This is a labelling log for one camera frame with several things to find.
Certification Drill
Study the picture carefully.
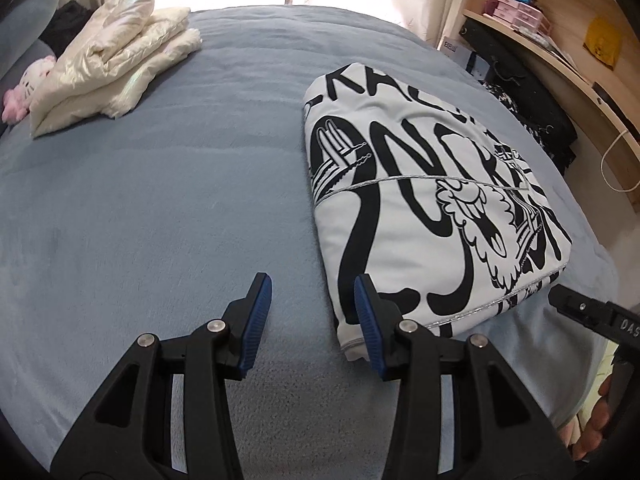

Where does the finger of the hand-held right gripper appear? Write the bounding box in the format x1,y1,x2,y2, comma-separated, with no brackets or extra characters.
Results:
547,285,615,336

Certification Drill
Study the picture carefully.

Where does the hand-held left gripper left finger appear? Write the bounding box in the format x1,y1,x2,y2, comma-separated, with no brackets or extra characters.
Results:
50,272,273,480

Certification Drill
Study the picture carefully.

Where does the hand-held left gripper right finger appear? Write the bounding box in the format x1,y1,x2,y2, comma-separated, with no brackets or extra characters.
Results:
352,275,576,480

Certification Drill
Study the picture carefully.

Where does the black white printed hooded jacket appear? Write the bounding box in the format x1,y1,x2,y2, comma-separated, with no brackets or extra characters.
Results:
302,62,573,361

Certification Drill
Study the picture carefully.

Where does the dark clothes pile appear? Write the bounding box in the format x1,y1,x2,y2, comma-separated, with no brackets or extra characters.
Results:
460,15,578,171

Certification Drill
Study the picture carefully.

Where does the person's right hand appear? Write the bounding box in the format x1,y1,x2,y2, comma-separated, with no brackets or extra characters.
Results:
570,370,616,461

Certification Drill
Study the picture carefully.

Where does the pale green cloth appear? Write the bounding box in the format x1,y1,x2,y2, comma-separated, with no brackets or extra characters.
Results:
575,340,618,421

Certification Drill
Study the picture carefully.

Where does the pink cloth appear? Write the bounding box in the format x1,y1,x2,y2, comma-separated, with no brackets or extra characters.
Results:
557,410,583,453

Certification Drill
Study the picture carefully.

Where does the blue-grey bed blanket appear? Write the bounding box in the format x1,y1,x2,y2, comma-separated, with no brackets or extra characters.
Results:
0,5,621,480

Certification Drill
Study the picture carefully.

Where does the black flat device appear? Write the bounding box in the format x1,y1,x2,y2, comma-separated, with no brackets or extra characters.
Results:
592,82,640,138

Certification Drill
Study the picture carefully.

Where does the black white patterned cloth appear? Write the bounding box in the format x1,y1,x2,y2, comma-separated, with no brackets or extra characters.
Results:
482,77,551,151

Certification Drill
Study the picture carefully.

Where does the stack of papers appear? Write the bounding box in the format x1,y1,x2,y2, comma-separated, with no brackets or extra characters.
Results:
525,30,576,61

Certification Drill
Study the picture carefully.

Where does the yellow cloth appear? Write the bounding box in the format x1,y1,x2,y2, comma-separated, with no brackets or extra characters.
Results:
582,15,623,71

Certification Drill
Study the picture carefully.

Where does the white cardboard box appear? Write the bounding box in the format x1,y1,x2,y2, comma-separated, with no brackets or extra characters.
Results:
439,35,488,78

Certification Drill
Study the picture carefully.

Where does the stack of pink boxes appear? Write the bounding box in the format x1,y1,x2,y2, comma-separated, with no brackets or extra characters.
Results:
482,0,546,33

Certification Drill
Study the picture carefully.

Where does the folded cream puffer jacket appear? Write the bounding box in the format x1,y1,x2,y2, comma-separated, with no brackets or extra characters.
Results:
29,0,203,140

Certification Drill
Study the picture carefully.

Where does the white pink cat plush toy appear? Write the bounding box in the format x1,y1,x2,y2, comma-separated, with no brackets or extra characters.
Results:
2,55,56,123

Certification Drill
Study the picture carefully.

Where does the black garment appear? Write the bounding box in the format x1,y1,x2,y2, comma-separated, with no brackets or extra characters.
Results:
40,0,96,56

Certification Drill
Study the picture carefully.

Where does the blue-grey pillow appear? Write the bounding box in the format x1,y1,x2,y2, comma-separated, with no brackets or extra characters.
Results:
10,0,58,46
0,35,53,86

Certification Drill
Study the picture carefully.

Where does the white cable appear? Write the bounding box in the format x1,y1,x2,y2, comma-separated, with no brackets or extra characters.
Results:
600,130,636,191

